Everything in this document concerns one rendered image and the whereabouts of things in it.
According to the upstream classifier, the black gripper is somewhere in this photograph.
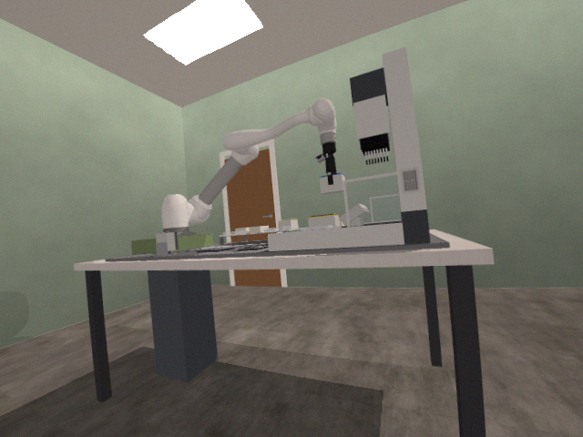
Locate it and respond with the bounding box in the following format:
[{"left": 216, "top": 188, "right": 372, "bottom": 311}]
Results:
[{"left": 322, "top": 142, "right": 337, "bottom": 185}]

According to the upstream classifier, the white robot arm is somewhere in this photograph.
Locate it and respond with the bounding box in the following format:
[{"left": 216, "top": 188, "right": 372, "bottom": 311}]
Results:
[{"left": 160, "top": 98, "right": 336, "bottom": 236}]

